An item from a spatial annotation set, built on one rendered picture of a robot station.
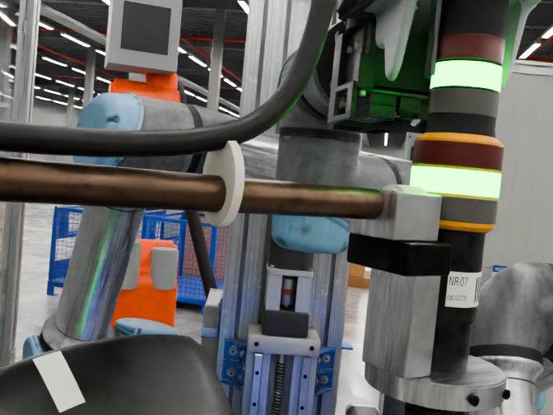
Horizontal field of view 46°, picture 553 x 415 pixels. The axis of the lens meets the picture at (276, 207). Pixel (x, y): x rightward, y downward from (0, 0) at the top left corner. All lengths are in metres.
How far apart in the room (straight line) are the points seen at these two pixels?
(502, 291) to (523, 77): 1.53
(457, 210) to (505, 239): 1.95
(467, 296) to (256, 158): 0.54
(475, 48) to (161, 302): 4.07
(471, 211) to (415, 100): 0.11
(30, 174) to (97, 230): 0.74
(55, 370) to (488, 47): 0.27
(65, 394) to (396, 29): 0.26
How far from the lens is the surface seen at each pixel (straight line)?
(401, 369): 0.31
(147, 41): 4.34
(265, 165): 0.82
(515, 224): 2.27
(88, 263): 0.98
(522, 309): 0.80
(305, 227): 0.57
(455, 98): 0.32
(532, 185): 2.28
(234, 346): 1.31
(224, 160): 0.24
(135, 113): 0.88
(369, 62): 0.39
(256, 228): 1.28
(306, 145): 0.57
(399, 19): 0.34
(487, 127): 0.33
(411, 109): 0.41
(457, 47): 0.33
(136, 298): 4.31
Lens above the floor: 1.55
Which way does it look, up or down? 3 degrees down
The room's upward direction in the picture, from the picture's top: 5 degrees clockwise
